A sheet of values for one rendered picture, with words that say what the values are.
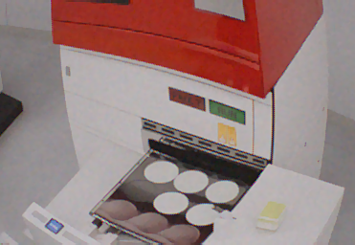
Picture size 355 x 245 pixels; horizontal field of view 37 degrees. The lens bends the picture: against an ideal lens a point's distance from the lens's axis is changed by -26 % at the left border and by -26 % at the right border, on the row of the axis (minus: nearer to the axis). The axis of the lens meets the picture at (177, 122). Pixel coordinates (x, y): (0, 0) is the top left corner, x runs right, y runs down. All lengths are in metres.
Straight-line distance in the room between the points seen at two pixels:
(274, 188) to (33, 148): 2.09
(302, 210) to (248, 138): 0.35
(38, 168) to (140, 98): 1.56
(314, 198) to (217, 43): 0.55
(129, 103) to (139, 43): 0.30
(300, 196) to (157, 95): 0.58
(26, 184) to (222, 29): 2.03
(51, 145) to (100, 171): 1.50
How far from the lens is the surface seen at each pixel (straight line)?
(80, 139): 2.42
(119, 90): 2.12
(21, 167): 3.58
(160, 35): 1.82
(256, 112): 1.85
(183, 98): 1.97
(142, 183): 2.01
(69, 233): 1.79
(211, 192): 1.96
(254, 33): 1.64
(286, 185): 1.87
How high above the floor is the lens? 2.26
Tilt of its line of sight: 38 degrees down
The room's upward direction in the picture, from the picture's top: 5 degrees counter-clockwise
